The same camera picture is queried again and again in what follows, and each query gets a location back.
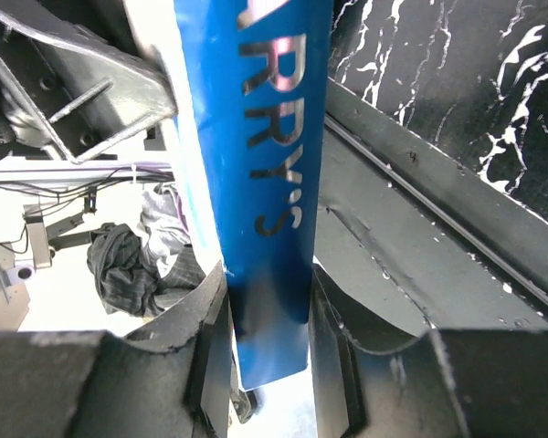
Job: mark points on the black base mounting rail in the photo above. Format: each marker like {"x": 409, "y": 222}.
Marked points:
{"x": 393, "y": 251}

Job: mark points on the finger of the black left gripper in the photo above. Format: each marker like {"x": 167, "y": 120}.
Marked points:
{"x": 74, "y": 69}

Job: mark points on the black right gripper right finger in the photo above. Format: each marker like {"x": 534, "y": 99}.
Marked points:
{"x": 372, "y": 379}

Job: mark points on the blue Harry's razor box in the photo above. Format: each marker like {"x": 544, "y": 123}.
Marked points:
{"x": 249, "y": 79}

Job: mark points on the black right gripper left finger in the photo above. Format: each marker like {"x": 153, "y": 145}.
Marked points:
{"x": 169, "y": 378}

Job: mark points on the pile of dark clothes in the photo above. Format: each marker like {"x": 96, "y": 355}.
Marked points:
{"x": 143, "y": 270}

